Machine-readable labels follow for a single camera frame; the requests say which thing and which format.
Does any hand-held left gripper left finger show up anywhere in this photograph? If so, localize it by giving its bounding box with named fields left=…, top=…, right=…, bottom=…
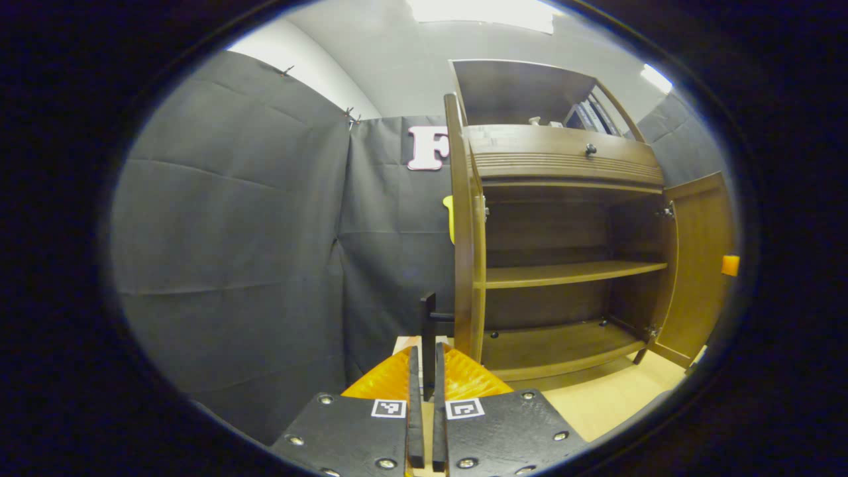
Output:
left=270, top=344, right=426, bottom=477

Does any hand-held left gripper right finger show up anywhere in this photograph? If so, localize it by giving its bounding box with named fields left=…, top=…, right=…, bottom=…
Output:
left=432, top=341, right=589, bottom=477

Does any wooden cabinet door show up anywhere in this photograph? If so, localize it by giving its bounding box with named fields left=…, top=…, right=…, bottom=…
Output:
left=653, top=171, right=736, bottom=370
left=444, top=93, right=490, bottom=364

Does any black door handle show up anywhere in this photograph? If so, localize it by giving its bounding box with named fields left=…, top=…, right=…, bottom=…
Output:
left=420, top=291, right=456, bottom=401

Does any wooden double-door shoe cabinet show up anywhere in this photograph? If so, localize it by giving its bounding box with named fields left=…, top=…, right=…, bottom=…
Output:
left=444, top=58, right=736, bottom=392

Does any wooden inner shelf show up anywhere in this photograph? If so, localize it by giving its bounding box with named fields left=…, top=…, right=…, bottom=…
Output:
left=474, top=260, right=668, bottom=290

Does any ceiling light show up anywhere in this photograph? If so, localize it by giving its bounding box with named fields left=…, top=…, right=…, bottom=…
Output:
left=405, top=0, right=556, bottom=35
left=639, top=63, right=673, bottom=93

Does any wooden drawer with black knob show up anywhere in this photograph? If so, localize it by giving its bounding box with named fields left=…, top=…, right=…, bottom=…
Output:
left=467, top=124, right=665, bottom=187

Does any black backdrop cloth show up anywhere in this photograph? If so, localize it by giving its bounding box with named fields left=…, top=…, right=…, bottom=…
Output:
left=109, top=50, right=729, bottom=445

